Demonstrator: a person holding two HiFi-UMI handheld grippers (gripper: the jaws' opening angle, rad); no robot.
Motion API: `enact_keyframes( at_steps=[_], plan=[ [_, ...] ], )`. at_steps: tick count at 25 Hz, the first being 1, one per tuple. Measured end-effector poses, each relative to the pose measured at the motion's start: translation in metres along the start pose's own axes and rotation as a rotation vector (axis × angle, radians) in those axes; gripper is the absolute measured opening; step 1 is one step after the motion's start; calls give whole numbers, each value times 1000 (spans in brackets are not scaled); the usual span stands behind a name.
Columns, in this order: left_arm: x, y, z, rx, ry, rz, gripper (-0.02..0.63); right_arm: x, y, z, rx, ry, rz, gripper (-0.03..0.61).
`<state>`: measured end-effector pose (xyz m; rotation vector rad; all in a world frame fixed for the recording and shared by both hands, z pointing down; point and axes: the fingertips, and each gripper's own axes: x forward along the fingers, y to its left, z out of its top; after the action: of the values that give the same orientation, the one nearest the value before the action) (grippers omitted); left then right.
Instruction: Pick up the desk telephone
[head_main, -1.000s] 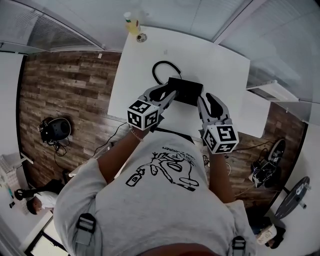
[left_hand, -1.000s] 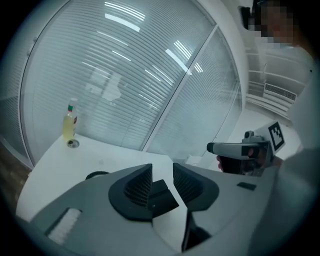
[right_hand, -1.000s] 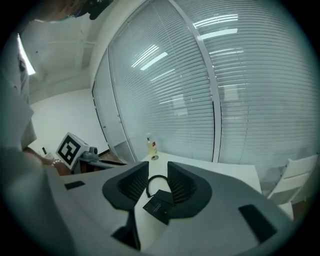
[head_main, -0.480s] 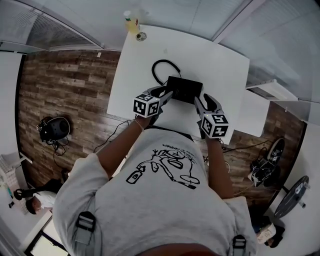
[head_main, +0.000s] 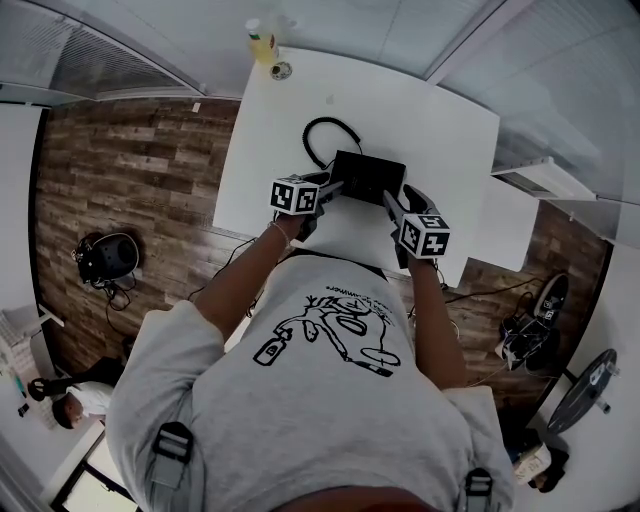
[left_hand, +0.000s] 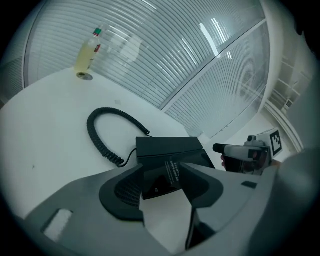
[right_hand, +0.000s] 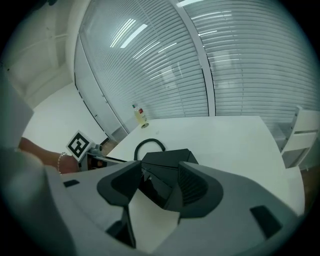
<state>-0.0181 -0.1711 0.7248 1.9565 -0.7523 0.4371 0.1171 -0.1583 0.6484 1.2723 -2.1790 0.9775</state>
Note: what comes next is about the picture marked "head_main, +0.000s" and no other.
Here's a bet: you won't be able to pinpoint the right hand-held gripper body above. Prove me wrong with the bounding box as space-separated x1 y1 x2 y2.
391 213 451 271

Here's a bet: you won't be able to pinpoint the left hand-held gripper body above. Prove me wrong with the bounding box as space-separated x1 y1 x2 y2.
269 174 326 242

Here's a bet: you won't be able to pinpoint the person's left forearm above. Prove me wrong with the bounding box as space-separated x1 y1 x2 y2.
193 214 302 344

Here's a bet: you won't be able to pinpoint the person's right forearm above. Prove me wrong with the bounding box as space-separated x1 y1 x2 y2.
406 254 467 392

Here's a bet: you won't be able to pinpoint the white table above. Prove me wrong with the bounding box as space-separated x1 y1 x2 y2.
211 44 502 290

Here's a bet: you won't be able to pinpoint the black sneaker with white label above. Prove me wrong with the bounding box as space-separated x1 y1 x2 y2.
536 271 572 327

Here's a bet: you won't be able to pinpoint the yellow drink bottle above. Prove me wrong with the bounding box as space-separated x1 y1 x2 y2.
244 17 282 67

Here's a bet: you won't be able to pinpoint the louvered panel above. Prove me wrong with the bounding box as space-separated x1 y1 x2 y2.
48 21 187 102

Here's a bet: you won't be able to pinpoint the grey printed t-shirt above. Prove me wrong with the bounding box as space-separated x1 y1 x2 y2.
106 248 517 512

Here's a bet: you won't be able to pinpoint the cardboard box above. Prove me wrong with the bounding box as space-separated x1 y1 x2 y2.
513 443 552 486

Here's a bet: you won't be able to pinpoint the black office chair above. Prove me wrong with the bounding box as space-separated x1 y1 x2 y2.
26 356 127 402

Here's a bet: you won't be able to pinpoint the thin bracelet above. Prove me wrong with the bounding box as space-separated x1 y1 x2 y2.
267 220 293 248

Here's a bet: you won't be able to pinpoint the long black floor cable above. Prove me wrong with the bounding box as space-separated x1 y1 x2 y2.
441 276 545 305

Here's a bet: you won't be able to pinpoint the black sneaker with tangled cables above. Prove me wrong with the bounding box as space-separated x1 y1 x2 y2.
493 311 565 375

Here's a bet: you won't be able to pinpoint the black helmet with cables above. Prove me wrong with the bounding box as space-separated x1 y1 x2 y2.
72 229 142 292

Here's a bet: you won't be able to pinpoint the black cable loops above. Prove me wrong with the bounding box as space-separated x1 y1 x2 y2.
103 283 137 315

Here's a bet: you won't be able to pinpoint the grey harness strap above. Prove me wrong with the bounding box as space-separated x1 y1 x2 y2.
149 420 196 512
463 467 495 509

